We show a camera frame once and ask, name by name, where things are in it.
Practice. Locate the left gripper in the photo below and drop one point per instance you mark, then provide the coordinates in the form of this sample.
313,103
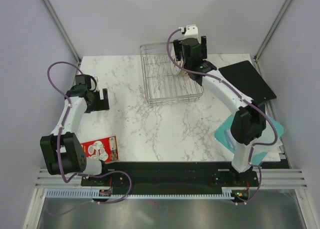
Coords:
102,105

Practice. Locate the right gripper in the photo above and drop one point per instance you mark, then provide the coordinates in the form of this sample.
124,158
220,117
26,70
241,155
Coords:
178,49

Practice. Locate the watermelon pattern plate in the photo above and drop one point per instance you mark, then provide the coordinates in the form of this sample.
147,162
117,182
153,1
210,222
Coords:
177,71

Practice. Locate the metal wire dish rack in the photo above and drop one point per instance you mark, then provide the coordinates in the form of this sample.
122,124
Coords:
161,87

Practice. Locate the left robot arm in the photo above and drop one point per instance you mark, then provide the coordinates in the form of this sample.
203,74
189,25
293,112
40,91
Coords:
62,151

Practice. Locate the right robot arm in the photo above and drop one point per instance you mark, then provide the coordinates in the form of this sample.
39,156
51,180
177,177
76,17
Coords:
248,117

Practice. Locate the red instruction card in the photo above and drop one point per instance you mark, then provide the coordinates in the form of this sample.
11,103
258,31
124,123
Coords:
104,149

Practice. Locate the black square mat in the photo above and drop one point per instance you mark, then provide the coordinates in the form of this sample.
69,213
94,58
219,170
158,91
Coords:
246,79

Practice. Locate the teal cutting mat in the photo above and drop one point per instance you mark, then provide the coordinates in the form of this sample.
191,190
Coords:
257,159

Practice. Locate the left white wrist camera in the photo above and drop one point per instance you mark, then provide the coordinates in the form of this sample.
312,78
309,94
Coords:
98,84

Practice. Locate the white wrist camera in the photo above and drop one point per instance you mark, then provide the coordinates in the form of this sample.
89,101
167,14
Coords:
98,84
190,31

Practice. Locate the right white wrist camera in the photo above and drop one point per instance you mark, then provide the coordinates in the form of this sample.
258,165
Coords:
190,31

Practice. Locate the left aluminium frame post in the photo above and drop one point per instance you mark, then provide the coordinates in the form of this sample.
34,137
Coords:
61,29

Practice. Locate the aluminium frame post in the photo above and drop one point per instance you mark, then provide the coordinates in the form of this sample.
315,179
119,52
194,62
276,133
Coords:
274,26
61,29

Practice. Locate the right aluminium frame post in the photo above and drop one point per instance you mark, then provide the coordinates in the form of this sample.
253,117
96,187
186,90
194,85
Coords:
274,26

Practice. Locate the white slotted cable duct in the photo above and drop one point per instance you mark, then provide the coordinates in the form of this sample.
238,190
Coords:
96,193

